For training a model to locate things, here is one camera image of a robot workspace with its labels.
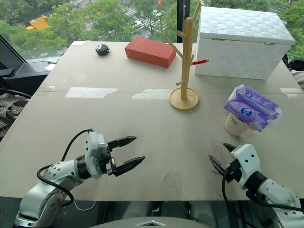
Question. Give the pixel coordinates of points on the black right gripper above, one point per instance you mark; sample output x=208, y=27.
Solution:
x=234, y=172

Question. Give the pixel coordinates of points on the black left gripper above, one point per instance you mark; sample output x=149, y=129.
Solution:
x=107, y=161

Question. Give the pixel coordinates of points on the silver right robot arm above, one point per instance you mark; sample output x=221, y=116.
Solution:
x=275, y=190

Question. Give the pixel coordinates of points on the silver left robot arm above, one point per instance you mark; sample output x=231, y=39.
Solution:
x=59, y=171

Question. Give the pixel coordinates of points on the white cup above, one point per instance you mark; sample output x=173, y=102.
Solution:
x=234, y=126

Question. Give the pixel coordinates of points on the wooden mug tree stand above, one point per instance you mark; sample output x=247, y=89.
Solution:
x=184, y=71

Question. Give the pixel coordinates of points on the purple tissue pack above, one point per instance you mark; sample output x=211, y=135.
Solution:
x=251, y=104

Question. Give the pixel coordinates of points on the grey robot torso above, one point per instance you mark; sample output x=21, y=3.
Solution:
x=149, y=222

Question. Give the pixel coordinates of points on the red brick block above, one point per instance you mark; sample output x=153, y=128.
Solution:
x=149, y=52

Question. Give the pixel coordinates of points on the black round toy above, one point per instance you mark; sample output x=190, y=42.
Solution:
x=102, y=50

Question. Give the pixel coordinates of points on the white woven lidded box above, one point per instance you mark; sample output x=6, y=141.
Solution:
x=237, y=52

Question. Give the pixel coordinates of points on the dark object beside box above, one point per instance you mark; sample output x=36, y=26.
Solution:
x=293, y=63

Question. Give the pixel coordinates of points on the checked cloth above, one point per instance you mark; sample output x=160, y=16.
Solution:
x=12, y=114

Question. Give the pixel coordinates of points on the black vertical window bar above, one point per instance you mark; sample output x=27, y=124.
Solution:
x=181, y=21

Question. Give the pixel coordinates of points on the yellow truck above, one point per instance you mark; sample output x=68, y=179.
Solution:
x=38, y=23

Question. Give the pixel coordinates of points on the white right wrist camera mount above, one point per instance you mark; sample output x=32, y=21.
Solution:
x=247, y=156

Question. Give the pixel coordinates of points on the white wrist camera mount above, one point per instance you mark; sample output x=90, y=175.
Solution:
x=247, y=156
x=93, y=152

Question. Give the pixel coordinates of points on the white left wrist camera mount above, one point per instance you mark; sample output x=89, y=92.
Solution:
x=93, y=152

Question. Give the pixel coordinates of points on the black slanted window frame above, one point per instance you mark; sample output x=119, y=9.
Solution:
x=16, y=71

